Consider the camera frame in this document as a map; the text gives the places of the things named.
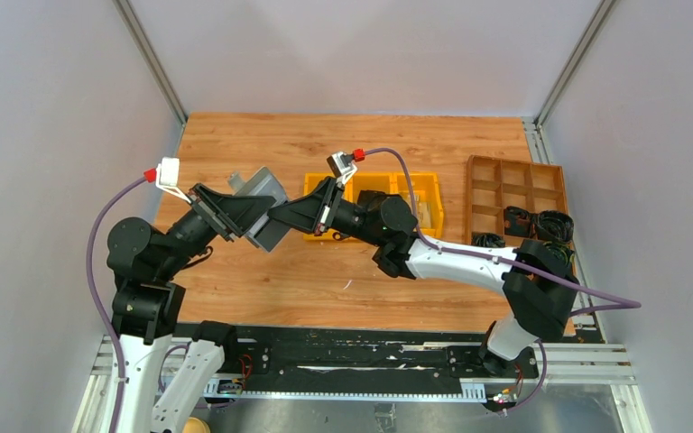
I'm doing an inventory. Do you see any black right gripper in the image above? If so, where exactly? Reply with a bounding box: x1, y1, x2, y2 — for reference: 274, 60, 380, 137
267, 177, 384, 248

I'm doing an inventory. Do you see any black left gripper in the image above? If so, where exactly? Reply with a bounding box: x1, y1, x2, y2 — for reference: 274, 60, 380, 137
158, 181, 277, 279

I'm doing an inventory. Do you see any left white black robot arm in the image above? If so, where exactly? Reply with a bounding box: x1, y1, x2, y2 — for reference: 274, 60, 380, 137
103, 184, 275, 432

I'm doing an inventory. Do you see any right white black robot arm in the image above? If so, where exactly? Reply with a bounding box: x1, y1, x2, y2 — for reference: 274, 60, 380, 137
268, 177, 578, 377

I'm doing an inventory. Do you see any yellow plastic bin row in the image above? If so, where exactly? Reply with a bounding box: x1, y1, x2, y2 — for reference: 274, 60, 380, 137
301, 171, 445, 243

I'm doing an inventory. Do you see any dark rolled tie front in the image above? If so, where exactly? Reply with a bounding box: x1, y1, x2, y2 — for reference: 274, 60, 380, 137
471, 233, 506, 248

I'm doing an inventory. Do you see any wooden compartment tray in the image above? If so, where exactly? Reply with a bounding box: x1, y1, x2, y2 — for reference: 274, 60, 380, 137
464, 155, 576, 272

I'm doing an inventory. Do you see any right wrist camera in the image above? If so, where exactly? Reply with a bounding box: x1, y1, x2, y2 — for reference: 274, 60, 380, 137
327, 152, 357, 187

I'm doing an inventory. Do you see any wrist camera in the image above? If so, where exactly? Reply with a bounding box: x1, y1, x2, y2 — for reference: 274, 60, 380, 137
327, 152, 357, 187
154, 157, 192, 204

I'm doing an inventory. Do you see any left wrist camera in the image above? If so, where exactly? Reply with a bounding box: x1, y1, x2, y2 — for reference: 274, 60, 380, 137
154, 157, 192, 204

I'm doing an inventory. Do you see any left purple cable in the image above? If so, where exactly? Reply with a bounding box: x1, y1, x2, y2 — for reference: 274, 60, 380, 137
86, 168, 160, 433

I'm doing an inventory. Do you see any purple cable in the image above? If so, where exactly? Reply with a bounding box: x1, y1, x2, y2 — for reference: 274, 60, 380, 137
352, 147, 642, 413
86, 168, 160, 433

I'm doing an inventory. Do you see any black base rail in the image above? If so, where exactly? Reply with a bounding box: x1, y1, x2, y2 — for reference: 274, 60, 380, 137
236, 326, 516, 395

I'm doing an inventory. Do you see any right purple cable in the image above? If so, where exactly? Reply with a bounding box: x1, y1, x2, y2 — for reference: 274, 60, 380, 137
352, 147, 642, 413

